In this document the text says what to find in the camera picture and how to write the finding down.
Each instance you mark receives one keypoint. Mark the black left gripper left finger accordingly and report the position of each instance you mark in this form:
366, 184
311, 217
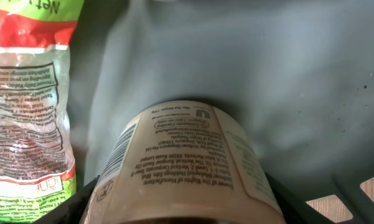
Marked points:
71, 210

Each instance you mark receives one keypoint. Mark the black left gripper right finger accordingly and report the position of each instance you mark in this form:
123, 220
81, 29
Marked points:
295, 210

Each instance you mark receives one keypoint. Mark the green clear snack bag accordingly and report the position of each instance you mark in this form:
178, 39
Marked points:
37, 165

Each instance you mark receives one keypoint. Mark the green lid jar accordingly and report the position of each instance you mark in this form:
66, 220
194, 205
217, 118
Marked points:
182, 162

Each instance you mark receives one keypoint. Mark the grey plastic mesh basket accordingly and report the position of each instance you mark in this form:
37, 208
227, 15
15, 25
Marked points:
298, 76

